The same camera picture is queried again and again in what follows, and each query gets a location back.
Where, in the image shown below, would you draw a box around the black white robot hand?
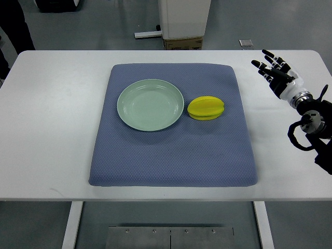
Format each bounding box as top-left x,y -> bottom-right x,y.
251,49 -> 312,108

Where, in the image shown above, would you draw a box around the yellow starfruit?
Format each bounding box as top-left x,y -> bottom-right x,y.
187,96 -> 225,120

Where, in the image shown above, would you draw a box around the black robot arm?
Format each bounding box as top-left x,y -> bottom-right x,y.
287,85 -> 331,174

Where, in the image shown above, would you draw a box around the grey floor plate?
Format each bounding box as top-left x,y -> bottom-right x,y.
239,39 -> 254,48

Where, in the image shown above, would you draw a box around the light green plate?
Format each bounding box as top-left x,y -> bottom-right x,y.
117,79 -> 184,132

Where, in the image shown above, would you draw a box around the blue quilted mat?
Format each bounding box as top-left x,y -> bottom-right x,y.
89,63 -> 258,187

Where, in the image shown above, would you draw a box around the cardboard box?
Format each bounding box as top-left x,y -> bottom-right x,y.
163,37 -> 203,50

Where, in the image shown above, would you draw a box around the white cabinet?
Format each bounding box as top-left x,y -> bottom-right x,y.
158,0 -> 211,40

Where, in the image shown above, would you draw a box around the white metal bar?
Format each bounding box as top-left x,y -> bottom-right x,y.
134,31 -> 162,39

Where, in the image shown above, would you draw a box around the right white table leg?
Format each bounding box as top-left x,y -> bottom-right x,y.
253,201 -> 275,249

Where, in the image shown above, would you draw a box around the white table leg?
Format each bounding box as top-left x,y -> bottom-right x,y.
253,201 -> 275,249
61,201 -> 83,249

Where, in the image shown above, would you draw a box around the black white machine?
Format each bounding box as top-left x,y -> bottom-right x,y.
35,0 -> 80,12

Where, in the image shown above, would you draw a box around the left white table leg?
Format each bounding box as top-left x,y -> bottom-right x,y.
61,201 -> 83,249

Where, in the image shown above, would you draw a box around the person dark trousers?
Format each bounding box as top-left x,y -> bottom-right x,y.
0,0 -> 36,80

